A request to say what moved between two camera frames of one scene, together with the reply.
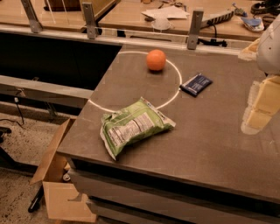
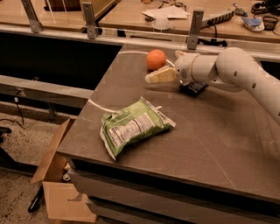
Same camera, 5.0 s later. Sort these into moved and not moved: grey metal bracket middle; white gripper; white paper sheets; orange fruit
Moved: white gripper
Not moved: orange fruit; white paper sheets; grey metal bracket middle
